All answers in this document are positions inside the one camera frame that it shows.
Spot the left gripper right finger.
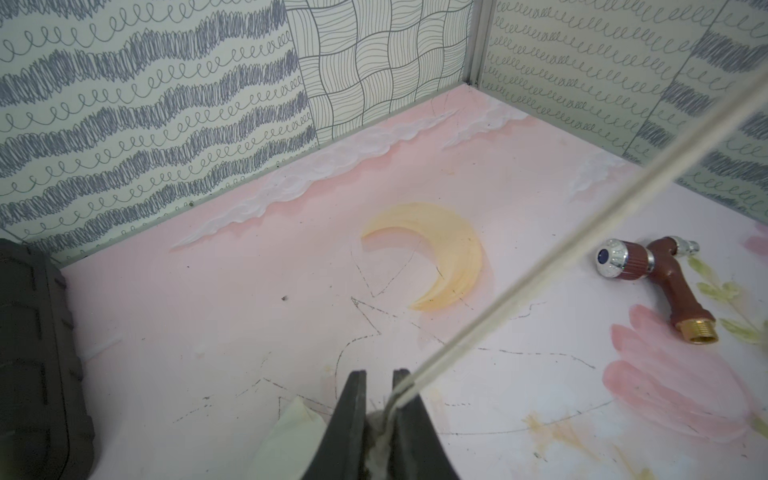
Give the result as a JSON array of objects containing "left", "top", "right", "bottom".
[{"left": 388, "top": 395, "right": 459, "bottom": 480}]

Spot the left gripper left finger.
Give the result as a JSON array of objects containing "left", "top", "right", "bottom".
[{"left": 302, "top": 370, "right": 367, "bottom": 480}]

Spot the cream cloth soil bag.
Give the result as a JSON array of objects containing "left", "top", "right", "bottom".
[{"left": 243, "top": 397, "right": 327, "bottom": 480}]

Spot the maroon hose spray nozzle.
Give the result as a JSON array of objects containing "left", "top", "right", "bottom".
[{"left": 595, "top": 236, "right": 719, "bottom": 345}]

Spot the black plastic tool case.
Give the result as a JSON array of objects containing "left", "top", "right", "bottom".
[{"left": 1, "top": 240, "right": 95, "bottom": 479}]

